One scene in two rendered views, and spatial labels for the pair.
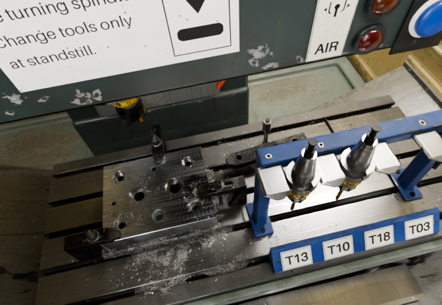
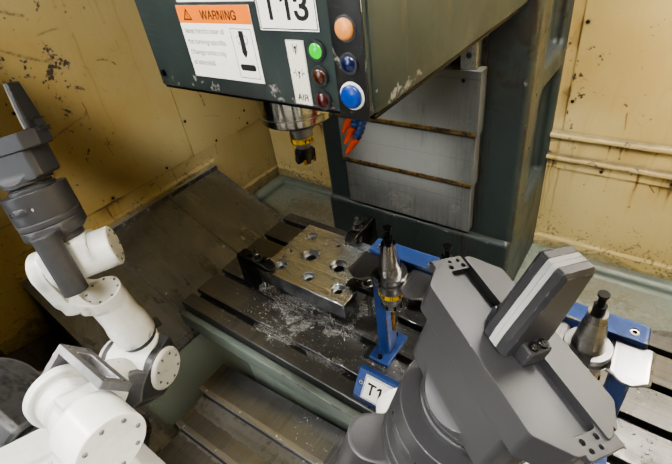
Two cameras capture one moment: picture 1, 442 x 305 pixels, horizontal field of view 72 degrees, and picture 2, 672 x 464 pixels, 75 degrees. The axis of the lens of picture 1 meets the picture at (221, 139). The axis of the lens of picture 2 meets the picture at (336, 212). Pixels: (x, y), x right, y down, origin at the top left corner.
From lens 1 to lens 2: 0.57 m
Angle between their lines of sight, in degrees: 38
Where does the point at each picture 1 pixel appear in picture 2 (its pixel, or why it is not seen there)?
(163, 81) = (239, 90)
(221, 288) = (305, 369)
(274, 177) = (369, 262)
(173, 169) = (351, 255)
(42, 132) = (321, 203)
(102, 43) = (218, 61)
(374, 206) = not seen: hidden behind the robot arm
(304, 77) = (644, 295)
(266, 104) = not seen: hidden behind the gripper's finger
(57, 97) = (206, 82)
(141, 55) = (230, 72)
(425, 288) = not seen: outside the picture
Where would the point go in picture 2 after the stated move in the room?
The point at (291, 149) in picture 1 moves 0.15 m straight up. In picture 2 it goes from (402, 252) to (399, 186)
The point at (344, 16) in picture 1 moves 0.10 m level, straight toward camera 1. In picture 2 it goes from (304, 79) to (230, 97)
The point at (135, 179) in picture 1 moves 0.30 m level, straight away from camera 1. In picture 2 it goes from (319, 244) to (342, 189)
